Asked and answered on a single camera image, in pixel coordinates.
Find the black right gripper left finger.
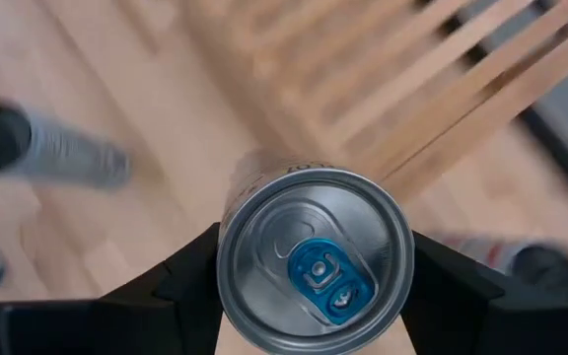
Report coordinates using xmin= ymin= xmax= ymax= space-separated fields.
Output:
xmin=0 ymin=221 xmax=225 ymax=355

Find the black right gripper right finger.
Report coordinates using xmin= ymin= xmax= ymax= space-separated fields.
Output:
xmin=401 ymin=230 xmax=568 ymax=355

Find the white red-print Celsius can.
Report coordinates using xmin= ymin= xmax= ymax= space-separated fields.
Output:
xmin=436 ymin=235 xmax=568 ymax=302

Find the silver blue-palm Celsius can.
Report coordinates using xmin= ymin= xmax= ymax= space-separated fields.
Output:
xmin=0 ymin=101 xmax=132 ymax=191

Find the wooden slatted shelf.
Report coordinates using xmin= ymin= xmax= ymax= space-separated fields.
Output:
xmin=184 ymin=0 xmax=568 ymax=198

